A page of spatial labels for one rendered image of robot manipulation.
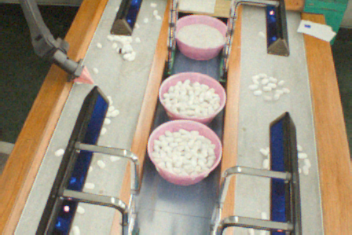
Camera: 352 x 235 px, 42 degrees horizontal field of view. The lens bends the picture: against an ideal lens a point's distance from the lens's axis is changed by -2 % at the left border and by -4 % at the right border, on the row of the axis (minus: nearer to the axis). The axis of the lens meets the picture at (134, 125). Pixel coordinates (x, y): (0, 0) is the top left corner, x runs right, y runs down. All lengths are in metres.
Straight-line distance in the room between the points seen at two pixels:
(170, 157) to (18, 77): 1.73
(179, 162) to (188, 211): 0.18
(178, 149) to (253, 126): 0.32
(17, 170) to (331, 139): 1.16
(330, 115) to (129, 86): 0.82
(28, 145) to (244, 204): 0.78
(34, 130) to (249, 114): 0.83
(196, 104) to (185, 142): 0.21
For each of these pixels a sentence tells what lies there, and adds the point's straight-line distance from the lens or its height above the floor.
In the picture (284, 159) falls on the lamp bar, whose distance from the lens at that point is 1.28.
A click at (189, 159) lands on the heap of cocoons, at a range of 1.72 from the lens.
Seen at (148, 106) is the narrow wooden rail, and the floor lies 0.76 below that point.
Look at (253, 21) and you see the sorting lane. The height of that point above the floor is 0.74.
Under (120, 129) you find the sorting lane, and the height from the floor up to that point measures 0.74.
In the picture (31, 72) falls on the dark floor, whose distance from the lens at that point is 3.23.
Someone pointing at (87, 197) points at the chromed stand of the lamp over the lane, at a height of 1.12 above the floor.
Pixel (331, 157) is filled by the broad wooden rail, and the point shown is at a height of 0.77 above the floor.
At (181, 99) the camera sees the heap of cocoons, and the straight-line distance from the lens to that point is 1.92.
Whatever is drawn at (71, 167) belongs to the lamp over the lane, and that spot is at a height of 1.11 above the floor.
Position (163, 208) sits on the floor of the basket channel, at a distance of 1.65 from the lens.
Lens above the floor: 2.05
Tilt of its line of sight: 47 degrees down
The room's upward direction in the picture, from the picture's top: 1 degrees clockwise
